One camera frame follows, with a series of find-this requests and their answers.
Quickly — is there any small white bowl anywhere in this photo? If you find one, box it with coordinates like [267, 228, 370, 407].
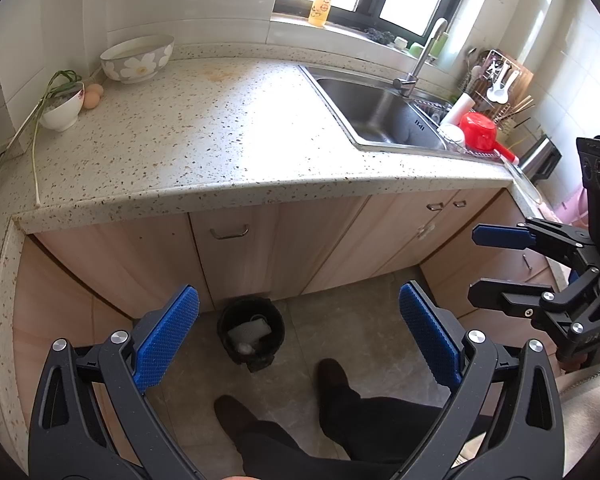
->
[40, 81, 86, 133]

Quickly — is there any person's leg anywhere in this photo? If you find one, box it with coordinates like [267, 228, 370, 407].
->
[235, 420, 403, 480]
[320, 392, 456, 461]

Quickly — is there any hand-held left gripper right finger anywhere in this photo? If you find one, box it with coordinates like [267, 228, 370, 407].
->
[398, 281, 566, 480]

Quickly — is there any wire dish rack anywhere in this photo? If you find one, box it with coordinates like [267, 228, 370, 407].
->
[415, 49, 536, 161]

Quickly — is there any person's beige jacket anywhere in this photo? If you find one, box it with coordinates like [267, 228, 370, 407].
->
[555, 355, 600, 480]

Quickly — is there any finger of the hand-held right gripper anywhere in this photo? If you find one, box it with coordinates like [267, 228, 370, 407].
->
[472, 217, 598, 271]
[467, 267, 600, 333]

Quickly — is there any person's right leg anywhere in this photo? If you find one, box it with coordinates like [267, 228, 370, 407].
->
[320, 392, 456, 461]

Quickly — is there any person's right brown shoe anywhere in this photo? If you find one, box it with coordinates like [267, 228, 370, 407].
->
[316, 358, 362, 411]

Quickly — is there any yellow plastic bottle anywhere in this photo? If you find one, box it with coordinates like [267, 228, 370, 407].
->
[307, 0, 338, 27]

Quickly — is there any stainless steel sink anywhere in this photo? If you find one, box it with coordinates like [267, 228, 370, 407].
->
[300, 64, 461, 153]

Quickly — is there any chrome faucet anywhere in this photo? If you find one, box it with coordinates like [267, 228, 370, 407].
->
[392, 17, 449, 98]

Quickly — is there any green scallion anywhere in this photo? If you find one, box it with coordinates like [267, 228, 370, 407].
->
[32, 70, 84, 208]

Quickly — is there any long metal cabinet handle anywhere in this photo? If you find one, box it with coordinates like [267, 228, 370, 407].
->
[210, 225, 249, 240]

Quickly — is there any wooden base cabinet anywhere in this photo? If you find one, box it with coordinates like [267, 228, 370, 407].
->
[12, 187, 571, 461]

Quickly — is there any white paper towel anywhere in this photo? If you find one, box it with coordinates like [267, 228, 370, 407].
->
[228, 317, 272, 346]

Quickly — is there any bundle of wooden chopsticks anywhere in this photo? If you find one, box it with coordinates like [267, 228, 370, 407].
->
[500, 96, 536, 127]

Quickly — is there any wooden cutting board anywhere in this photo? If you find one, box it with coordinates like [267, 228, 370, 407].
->
[510, 57, 535, 92]

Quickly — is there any person's brown shoe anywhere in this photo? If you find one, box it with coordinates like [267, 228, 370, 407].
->
[316, 358, 362, 411]
[214, 395, 267, 453]

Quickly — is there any white cup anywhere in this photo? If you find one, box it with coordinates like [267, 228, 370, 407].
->
[437, 122, 466, 154]

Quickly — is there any floral ceramic bowl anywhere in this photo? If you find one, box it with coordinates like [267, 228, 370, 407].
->
[100, 34, 176, 86]

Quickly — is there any black trash bin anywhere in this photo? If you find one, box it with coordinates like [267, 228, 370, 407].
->
[216, 297, 286, 373]

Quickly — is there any stainless steel container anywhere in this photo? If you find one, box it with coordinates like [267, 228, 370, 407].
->
[517, 135, 563, 183]

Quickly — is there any white cylindrical container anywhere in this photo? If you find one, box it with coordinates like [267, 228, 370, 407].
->
[442, 92, 476, 126]

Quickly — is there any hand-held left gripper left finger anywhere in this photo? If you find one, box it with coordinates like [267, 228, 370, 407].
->
[27, 284, 201, 480]

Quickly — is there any red plastic water ladle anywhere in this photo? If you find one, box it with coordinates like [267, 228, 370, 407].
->
[457, 112, 521, 163]

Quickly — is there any person's left brown shoe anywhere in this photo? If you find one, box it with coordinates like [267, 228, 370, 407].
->
[214, 395, 267, 453]

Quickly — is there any white plastic spoon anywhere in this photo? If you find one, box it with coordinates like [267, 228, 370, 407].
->
[486, 67, 521, 106]

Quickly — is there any person's left leg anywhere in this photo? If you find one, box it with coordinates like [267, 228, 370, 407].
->
[235, 420, 403, 480]

